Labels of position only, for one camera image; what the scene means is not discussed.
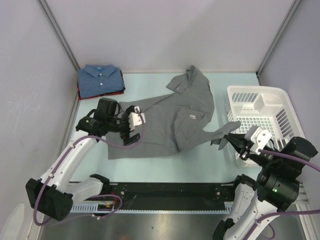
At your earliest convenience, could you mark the folded red shirt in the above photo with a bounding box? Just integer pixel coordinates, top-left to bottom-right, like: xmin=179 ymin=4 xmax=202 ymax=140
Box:
xmin=77 ymin=70 xmax=126 ymax=100

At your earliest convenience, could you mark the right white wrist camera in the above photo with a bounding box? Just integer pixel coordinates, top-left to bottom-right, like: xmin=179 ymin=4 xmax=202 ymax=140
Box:
xmin=244 ymin=125 xmax=272 ymax=155

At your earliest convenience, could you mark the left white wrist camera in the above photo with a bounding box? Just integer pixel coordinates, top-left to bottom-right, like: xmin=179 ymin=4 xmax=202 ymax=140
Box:
xmin=128 ymin=106 xmax=146 ymax=131

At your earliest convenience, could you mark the aluminium frame rail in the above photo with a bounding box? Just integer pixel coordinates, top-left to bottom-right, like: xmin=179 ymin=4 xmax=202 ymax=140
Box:
xmin=294 ymin=183 xmax=309 ymax=205

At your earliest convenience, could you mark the left aluminium corner post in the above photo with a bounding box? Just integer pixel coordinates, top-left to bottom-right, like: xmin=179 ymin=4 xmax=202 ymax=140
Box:
xmin=37 ymin=0 xmax=80 ymax=71

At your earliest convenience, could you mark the grey long sleeve shirt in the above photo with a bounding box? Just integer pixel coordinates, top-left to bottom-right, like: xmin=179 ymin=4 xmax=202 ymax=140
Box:
xmin=108 ymin=65 xmax=241 ymax=160

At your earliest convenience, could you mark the white slotted cable duct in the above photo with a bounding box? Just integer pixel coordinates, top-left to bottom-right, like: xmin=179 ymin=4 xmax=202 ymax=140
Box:
xmin=70 ymin=202 xmax=232 ymax=214

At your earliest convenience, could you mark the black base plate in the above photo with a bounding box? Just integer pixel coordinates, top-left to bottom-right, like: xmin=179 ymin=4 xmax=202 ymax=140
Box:
xmin=81 ymin=182 xmax=235 ymax=211

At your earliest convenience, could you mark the white plastic laundry basket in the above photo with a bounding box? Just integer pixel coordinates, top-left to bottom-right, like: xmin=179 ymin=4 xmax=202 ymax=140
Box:
xmin=225 ymin=85 xmax=305 ymax=151

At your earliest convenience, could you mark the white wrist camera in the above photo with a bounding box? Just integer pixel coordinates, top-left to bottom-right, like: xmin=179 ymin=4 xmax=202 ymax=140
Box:
xmin=128 ymin=106 xmax=146 ymax=131
xmin=244 ymin=125 xmax=272 ymax=155

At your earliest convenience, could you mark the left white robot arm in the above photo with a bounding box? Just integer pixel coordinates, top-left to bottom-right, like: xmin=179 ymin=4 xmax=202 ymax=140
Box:
xmin=25 ymin=97 xmax=146 ymax=226

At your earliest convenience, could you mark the aluminium corner post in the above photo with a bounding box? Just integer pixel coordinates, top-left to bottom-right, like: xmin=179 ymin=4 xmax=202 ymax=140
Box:
xmin=255 ymin=0 xmax=303 ymax=79
xmin=37 ymin=0 xmax=80 ymax=71

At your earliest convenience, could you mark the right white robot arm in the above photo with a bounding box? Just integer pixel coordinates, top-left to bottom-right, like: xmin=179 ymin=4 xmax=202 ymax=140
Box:
xmin=212 ymin=130 xmax=320 ymax=240

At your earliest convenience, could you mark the right aluminium corner post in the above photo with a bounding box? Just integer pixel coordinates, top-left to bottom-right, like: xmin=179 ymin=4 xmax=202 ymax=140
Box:
xmin=255 ymin=0 xmax=303 ymax=79

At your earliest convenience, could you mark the folded blue checked shirt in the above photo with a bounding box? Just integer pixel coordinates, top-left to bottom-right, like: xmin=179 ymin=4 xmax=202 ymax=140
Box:
xmin=77 ymin=64 xmax=126 ymax=100

